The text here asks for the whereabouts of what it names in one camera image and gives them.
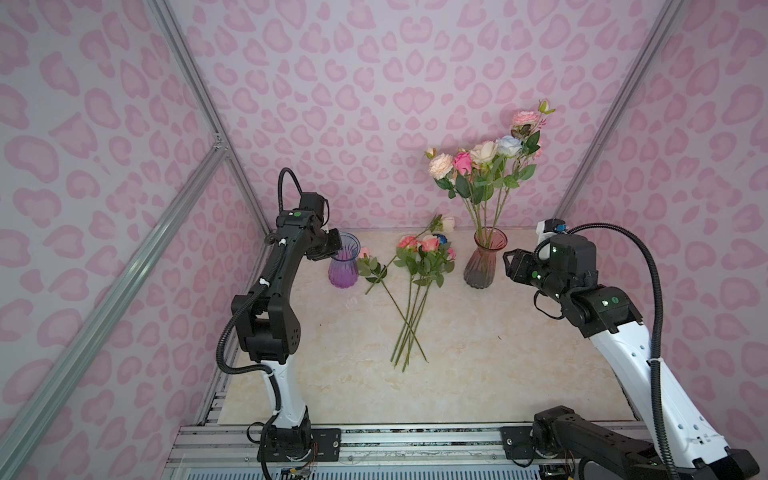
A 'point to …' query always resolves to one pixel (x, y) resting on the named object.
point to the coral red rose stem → (407, 247)
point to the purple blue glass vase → (343, 268)
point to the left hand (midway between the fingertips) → (338, 246)
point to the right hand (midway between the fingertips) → (513, 254)
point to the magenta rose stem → (434, 261)
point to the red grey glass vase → (480, 266)
